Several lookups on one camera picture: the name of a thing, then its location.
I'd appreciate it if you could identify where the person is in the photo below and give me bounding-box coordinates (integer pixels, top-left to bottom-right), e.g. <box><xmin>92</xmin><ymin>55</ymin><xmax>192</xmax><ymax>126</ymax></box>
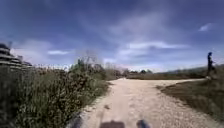
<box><xmin>205</xmin><ymin>51</ymin><xmax>217</xmax><ymax>80</ymax></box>

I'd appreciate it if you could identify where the robot's own part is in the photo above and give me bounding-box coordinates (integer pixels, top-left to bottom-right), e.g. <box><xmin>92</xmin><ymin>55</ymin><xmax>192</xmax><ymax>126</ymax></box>
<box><xmin>68</xmin><ymin>115</ymin><xmax>84</xmax><ymax>128</ymax></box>
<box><xmin>136</xmin><ymin>119</ymin><xmax>152</xmax><ymax>128</ymax></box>

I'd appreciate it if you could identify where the pale multi-storey building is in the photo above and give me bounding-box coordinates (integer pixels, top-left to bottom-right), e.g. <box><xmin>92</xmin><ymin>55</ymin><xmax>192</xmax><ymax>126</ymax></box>
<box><xmin>0</xmin><ymin>42</ymin><xmax>33</xmax><ymax>70</ymax></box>

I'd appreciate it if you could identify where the tall weeds verge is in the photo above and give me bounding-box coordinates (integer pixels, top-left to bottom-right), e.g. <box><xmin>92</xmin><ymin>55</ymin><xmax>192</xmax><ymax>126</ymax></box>
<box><xmin>0</xmin><ymin>58</ymin><xmax>123</xmax><ymax>128</ymax></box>
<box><xmin>156</xmin><ymin>73</ymin><xmax>224</xmax><ymax>123</ymax></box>

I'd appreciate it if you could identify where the pale gravel dirt path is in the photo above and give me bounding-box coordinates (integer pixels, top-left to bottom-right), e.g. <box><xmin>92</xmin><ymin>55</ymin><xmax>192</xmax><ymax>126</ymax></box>
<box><xmin>65</xmin><ymin>77</ymin><xmax>224</xmax><ymax>128</ymax></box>

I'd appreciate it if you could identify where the distant row of trees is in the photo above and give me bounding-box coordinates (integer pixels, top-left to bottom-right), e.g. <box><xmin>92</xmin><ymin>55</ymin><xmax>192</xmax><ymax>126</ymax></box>
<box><xmin>121</xmin><ymin>68</ymin><xmax>154</xmax><ymax>76</ymax></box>

